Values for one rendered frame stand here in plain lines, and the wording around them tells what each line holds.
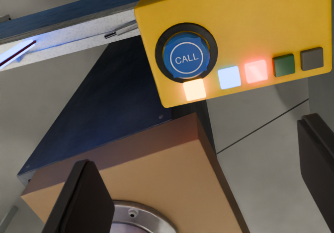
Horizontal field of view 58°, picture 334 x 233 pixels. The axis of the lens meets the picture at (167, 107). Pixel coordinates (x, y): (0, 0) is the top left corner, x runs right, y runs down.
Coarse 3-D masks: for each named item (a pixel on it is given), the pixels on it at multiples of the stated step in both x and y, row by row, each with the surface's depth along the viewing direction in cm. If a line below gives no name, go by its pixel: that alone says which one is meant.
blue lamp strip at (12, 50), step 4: (28, 40) 48; (32, 40) 48; (20, 44) 46; (24, 44) 45; (12, 48) 45; (16, 48) 44; (20, 48) 44; (4, 52) 43; (8, 52) 42; (12, 52) 42; (0, 56) 41; (4, 56) 40; (8, 56) 41; (0, 60) 39
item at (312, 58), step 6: (312, 48) 26; (318, 48) 26; (300, 54) 26; (306, 54) 26; (312, 54) 26; (318, 54) 26; (306, 60) 26; (312, 60) 26; (318, 60) 26; (306, 66) 26; (312, 66) 26; (318, 66) 26
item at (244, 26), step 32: (160, 0) 25; (192, 0) 24; (224, 0) 24; (256, 0) 24; (288, 0) 24; (320, 0) 24; (160, 32) 26; (192, 32) 26; (224, 32) 26; (256, 32) 26; (288, 32) 25; (320, 32) 25; (160, 64) 27; (224, 64) 27; (160, 96) 29
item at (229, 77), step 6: (222, 72) 27; (228, 72) 27; (234, 72) 27; (222, 78) 27; (228, 78) 27; (234, 78) 27; (222, 84) 27; (228, 84) 27; (234, 84) 27; (240, 84) 27
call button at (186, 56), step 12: (180, 36) 25; (192, 36) 25; (168, 48) 25; (180, 48) 25; (192, 48) 25; (204, 48) 25; (168, 60) 26; (180, 60) 26; (192, 60) 26; (204, 60) 26; (180, 72) 26; (192, 72) 26
